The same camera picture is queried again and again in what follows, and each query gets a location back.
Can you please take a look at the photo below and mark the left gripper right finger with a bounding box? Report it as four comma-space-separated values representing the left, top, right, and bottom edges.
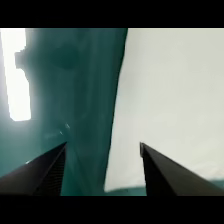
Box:
139, 142, 224, 197

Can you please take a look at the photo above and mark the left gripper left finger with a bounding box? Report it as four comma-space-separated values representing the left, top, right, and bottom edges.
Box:
0, 141, 68, 197

